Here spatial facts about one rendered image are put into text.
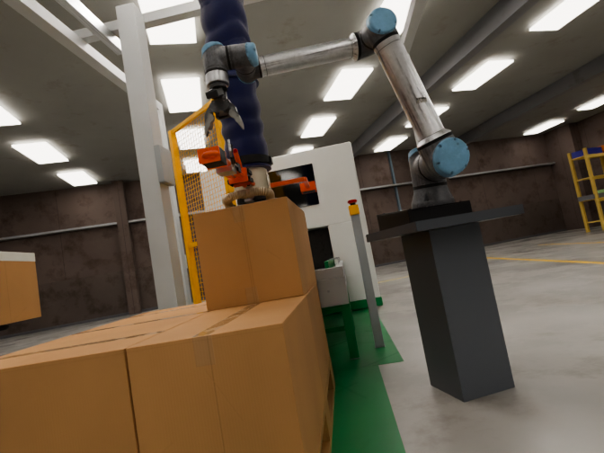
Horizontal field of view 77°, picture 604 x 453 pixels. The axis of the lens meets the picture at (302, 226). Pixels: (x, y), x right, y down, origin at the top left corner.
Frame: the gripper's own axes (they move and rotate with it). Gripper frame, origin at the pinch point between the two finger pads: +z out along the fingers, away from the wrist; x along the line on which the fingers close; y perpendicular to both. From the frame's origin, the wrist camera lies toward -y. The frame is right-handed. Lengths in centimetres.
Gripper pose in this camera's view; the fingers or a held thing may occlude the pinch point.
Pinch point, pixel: (224, 133)
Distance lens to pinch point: 155.4
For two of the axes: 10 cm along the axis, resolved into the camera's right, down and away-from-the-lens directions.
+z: 1.7, 9.8, -0.9
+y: 1.0, 0.7, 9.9
